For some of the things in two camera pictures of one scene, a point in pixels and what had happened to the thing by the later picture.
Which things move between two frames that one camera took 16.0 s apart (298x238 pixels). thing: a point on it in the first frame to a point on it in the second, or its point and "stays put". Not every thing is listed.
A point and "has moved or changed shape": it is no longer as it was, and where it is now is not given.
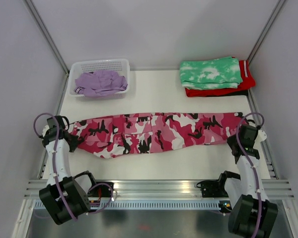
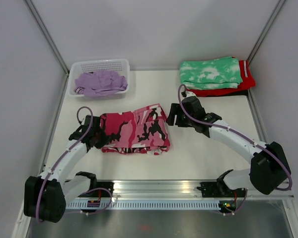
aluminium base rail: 163,189 stays put
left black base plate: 101,189 stays put
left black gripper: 74,144 to 105,141
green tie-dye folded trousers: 222,73 stays put
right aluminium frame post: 271,19 stays put
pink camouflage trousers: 102,135 has moved or changed shape
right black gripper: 230,141 to 175,109
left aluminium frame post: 49,39 stays put
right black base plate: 213,188 stays put
